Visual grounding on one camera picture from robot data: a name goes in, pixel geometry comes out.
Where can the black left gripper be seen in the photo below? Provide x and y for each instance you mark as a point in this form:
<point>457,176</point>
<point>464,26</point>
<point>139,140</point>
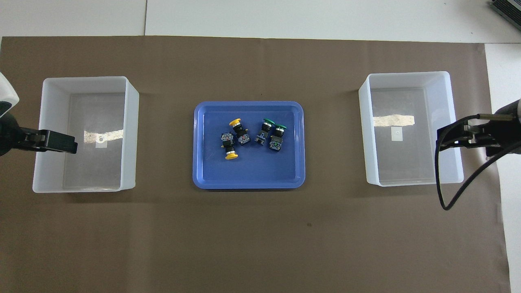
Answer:
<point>8,136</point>

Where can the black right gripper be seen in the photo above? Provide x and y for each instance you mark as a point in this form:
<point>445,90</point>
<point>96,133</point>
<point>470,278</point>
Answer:
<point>502,134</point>

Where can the yellow mushroom push button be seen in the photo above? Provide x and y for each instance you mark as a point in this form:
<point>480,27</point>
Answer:
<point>228,140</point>
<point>243,138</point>

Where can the green mushroom push button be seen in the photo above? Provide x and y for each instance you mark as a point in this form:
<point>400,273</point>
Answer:
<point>262,134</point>
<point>276,142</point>

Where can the translucent white plastic box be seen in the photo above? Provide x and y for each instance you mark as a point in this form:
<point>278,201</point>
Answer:
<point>93,110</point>
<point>407,162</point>

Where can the small white box sticker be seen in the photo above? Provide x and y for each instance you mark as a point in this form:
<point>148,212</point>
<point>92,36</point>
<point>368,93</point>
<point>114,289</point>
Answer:
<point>397,134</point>

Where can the dark grey ribbed device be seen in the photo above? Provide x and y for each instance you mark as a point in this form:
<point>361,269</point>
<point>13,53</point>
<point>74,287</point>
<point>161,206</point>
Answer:
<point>506,10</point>

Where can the blue plastic tray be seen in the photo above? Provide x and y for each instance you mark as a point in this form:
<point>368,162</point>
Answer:
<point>248,171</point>

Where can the brown paper table mat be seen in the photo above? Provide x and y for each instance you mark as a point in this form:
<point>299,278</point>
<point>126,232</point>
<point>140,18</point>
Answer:
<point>260,236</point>

